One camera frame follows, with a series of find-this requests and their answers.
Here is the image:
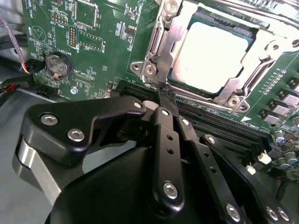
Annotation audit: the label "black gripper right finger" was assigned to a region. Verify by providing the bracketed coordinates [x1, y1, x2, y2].
[166, 90, 295, 224]

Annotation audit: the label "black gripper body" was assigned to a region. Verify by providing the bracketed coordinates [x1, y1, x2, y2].
[44, 142, 269, 224]

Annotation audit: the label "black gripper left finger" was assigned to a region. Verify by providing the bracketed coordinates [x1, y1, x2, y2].
[12, 88, 185, 217]

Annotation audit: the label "metal CPU locking lever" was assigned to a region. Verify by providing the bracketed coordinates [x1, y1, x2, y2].
[163, 84, 234, 112]
[205, 0, 299, 25]

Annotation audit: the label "silver square CPU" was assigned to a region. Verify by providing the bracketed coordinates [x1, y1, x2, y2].
[172, 6, 260, 96]

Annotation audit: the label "metal CPU socket cover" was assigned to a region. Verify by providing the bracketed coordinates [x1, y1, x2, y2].
[149, 0, 299, 103]

